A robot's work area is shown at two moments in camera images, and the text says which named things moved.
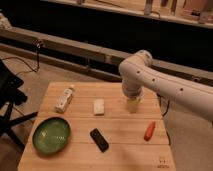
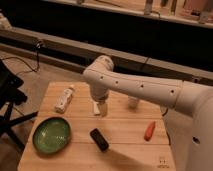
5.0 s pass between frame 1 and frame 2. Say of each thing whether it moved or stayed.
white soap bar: stayed
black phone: stayed
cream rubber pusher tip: moved
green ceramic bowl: stayed
